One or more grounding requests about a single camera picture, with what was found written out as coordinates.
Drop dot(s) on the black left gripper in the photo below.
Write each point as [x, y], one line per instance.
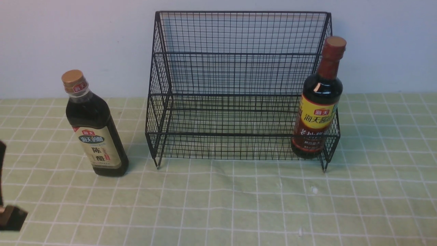
[12, 217]

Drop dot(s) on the dark vinegar bottle beige label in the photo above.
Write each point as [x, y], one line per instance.
[94, 127]

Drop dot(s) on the soy sauce bottle yellow label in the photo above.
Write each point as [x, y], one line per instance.
[319, 101]

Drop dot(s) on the green checkered tablecloth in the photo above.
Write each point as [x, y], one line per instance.
[379, 189]

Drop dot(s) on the black wire mesh shelf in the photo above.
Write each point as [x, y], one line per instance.
[227, 84]

